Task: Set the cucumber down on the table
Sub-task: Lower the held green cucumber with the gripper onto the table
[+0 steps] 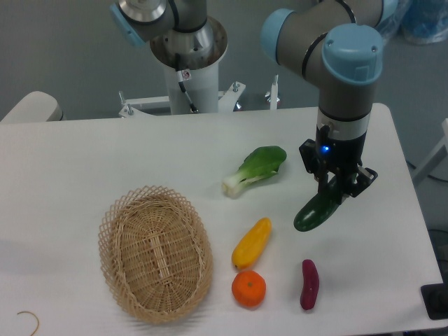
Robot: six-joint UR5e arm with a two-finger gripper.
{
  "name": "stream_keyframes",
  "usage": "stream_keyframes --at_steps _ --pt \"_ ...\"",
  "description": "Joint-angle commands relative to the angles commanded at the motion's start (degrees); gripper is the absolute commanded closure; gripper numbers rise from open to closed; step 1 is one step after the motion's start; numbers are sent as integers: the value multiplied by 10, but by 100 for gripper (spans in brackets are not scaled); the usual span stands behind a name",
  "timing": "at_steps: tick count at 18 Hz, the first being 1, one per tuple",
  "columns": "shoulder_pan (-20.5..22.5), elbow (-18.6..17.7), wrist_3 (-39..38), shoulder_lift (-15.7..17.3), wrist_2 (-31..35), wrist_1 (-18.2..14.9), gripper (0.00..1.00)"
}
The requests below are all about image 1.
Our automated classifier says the purple sweet potato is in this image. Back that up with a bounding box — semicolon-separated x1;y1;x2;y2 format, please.
300;259;320;311

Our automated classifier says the blue plastic bag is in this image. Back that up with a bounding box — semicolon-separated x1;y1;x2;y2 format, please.
376;1;447;45

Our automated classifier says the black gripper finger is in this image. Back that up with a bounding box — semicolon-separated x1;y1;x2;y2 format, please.
316;160;328;193
337;173;357;205

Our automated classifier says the tan rubber band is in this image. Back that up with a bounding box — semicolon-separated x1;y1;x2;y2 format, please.
16;311;41;333

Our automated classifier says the beige chair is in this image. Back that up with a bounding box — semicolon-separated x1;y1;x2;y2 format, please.
1;91;67;124

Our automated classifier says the woven wicker basket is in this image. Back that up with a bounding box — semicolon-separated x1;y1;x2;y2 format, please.
98;185;214;324

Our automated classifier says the black device at table edge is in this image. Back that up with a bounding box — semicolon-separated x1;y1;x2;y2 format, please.
421;283;447;321

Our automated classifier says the dark green cucumber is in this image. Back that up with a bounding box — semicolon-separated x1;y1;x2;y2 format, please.
293;176;343;232

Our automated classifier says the green bok choy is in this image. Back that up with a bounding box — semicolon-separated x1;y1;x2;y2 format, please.
221;146;287;198

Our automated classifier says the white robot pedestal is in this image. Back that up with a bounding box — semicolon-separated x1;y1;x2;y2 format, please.
119;16;246;118

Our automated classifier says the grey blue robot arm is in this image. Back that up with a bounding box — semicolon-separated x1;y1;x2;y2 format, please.
110;1;397;202

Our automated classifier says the orange tangerine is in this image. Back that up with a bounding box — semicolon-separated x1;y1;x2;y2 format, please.
231;270;267;309

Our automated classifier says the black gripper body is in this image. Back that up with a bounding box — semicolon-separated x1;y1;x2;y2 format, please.
299;125;378;197

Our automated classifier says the black cable on pedestal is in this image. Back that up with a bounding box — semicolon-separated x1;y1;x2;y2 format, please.
174;52;200;113

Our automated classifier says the yellow pepper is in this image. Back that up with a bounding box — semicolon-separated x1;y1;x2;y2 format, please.
231;218;272;270

